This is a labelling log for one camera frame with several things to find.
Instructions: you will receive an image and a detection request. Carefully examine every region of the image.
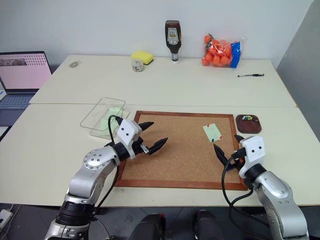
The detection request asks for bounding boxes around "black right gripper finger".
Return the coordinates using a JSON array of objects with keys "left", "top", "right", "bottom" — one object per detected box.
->
[
  {"left": 212, "top": 142, "right": 229, "bottom": 167},
  {"left": 233, "top": 134, "right": 247, "bottom": 145}
]

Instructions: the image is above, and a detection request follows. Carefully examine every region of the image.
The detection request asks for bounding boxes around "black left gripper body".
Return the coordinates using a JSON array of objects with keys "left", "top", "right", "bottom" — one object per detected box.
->
[{"left": 129, "top": 136, "right": 151, "bottom": 160}]

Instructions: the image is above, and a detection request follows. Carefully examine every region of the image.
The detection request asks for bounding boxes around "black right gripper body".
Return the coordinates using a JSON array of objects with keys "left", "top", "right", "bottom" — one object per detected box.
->
[{"left": 224, "top": 149, "right": 245, "bottom": 173}]

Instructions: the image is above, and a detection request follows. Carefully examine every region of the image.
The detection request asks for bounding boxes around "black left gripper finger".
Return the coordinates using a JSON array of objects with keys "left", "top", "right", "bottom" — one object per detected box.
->
[
  {"left": 147, "top": 137, "right": 169, "bottom": 157},
  {"left": 137, "top": 121, "right": 155, "bottom": 133}
]

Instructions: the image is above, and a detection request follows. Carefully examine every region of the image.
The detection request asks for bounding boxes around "wood-framed cork board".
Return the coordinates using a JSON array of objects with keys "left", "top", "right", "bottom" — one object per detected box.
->
[{"left": 114, "top": 110, "right": 249, "bottom": 192}]

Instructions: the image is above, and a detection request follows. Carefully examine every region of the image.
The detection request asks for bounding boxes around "pale green paper note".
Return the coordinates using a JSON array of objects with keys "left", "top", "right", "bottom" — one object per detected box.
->
[
  {"left": 202, "top": 122, "right": 225, "bottom": 144},
  {"left": 107, "top": 106, "right": 123, "bottom": 119},
  {"left": 95, "top": 117, "right": 119, "bottom": 132}
]

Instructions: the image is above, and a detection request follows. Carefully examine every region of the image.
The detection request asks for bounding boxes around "small glass jar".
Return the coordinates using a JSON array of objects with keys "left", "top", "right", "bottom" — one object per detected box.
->
[{"left": 130, "top": 58, "right": 145, "bottom": 74}]

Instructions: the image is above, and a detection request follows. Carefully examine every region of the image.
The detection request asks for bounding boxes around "brown wooden tray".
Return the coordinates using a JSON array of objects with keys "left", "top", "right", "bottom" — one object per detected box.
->
[{"left": 235, "top": 113, "right": 263, "bottom": 135}]

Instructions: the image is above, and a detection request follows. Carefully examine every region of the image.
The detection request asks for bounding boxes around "clear plastic container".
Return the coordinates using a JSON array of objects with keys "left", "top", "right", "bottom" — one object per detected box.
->
[{"left": 79, "top": 97, "right": 131, "bottom": 140}]

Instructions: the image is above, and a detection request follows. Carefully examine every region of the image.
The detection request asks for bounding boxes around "black pen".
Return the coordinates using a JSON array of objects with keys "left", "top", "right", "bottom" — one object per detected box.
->
[{"left": 237, "top": 72, "right": 265, "bottom": 79}]

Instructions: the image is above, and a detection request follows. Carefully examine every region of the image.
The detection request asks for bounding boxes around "dark rounded shape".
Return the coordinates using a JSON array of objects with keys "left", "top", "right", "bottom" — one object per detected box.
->
[
  {"left": 129, "top": 213, "right": 167, "bottom": 240},
  {"left": 193, "top": 209, "right": 225, "bottom": 240}
]

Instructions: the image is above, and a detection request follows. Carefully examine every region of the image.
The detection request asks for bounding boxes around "yellow sponge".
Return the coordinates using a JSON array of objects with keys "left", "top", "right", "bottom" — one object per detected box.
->
[{"left": 131, "top": 50, "right": 155, "bottom": 67}]

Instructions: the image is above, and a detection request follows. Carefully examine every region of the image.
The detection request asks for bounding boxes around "bag of orange balls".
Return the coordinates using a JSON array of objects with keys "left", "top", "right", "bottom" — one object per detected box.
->
[{"left": 200, "top": 32, "right": 247, "bottom": 69}]

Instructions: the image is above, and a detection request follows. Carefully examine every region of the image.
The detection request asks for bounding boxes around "dark sauce squeeze bottle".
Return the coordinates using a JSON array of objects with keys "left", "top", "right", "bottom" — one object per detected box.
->
[{"left": 164, "top": 20, "right": 182, "bottom": 64}]

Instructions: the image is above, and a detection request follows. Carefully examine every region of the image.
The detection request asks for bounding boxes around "open laptop computer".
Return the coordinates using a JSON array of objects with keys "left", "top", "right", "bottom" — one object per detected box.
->
[{"left": 0, "top": 50, "right": 54, "bottom": 127}]

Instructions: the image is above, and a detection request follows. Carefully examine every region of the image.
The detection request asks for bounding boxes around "white power strip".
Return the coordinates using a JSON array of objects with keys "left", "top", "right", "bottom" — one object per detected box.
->
[{"left": 0, "top": 208, "right": 14, "bottom": 230}]

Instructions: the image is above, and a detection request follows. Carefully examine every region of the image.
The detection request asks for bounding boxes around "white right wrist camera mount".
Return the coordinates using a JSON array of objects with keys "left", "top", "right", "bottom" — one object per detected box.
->
[{"left": 238, "top": 135, "right": 267, "bottom": 179}]

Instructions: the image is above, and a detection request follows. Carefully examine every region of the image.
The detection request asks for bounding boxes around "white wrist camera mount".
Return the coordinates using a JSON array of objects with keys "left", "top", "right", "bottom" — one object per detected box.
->
[
  {"left": 238, "top": 135, "right": 267, "bottom": 179},
  {"left": 116, "top": 119, "right": 143, "bottom": 154}
]

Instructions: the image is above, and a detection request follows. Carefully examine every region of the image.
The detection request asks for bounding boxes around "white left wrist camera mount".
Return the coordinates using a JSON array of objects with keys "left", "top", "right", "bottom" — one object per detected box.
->
[{"left": 116, "top": 119, "right": 143, "bottom": 154}]

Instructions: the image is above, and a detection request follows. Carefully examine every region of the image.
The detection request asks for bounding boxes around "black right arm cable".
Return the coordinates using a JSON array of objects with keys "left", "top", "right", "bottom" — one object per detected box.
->
[{"left": 221, "top": 148, "right": 274, "bottom": 240}]

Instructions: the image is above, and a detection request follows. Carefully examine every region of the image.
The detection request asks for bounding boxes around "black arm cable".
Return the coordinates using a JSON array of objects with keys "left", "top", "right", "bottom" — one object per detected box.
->
[
  {"left": 221, "top": 148, "right": 274, "bottom": 240},
  {"left": 94, "top": 114, "right": 125, "bottom": 213}
]

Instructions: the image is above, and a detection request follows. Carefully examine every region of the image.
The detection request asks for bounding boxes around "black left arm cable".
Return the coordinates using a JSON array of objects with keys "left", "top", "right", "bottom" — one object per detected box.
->
[{"left": 94, "top": 114, "right": 125, "bottom": 213}]

